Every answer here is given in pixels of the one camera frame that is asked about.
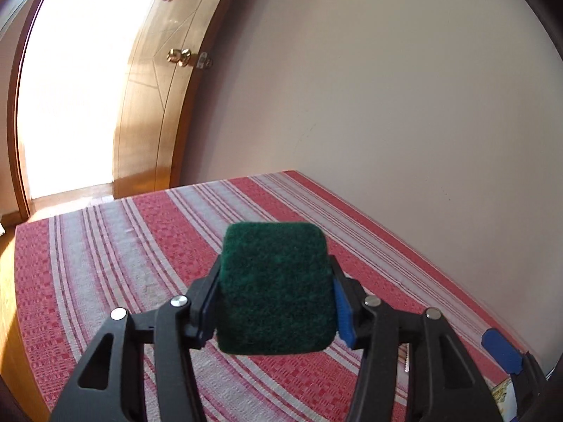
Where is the brass door knob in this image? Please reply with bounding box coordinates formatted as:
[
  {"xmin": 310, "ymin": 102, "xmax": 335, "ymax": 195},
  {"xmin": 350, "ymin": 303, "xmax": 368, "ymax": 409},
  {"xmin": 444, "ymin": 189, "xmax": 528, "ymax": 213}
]
[{"xmin": 166, "ymin": 47, "xmax": 193, "ymax": 68}]

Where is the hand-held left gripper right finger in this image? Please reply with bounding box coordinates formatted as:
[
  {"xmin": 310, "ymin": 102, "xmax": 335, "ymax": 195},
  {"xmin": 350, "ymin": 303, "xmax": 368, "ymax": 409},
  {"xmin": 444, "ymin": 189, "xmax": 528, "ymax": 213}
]
[{"xmin": 328, "ymin": 255, "xmax": 504, "ymax": 422}]

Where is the wooden door frame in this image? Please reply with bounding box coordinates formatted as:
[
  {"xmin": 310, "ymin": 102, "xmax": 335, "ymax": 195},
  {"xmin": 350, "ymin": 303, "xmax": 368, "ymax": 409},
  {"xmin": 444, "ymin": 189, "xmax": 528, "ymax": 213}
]
[{"xmin": 6, "ymin": 0, "xmax": 60, "ymax": 221}]

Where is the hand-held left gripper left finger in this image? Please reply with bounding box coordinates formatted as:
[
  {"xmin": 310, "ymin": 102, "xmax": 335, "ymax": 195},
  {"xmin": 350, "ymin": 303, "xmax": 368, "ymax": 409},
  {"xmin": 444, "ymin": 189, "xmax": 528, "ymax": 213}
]
[{"xmin": 48, "ymin": 257, "xmax": 223, "ymax": 422}]

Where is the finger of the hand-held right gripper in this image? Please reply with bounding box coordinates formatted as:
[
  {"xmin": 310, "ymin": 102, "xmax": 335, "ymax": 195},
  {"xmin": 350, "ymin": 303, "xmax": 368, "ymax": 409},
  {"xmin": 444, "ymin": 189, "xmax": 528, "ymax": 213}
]
[{"xmin": 481, "ymin": 329, "xmax": 557, "ymax": 422}]

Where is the red striped cloth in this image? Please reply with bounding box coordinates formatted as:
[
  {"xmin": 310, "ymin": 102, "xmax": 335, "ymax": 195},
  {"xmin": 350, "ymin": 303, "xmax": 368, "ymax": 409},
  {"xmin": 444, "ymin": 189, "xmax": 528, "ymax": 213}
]
[{"xmin": 13, "ymin": 170, "xmax": 550, "ymax": 422}]

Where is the wooden door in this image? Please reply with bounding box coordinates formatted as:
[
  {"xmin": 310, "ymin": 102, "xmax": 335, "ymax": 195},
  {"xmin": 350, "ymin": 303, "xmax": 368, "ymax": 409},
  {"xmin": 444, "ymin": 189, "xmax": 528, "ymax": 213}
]
[{"xmin": 112, "ymin": 0, "xmax": 252, "ymax": 198}]

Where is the yellow sponge green scouring pad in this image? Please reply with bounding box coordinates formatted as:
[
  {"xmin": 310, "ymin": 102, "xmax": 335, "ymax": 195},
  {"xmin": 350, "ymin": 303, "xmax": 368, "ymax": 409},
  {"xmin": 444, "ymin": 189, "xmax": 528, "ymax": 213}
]
[{"xmin": 214, "ymin": 222, "xmax": 339, "ymax": 356}]

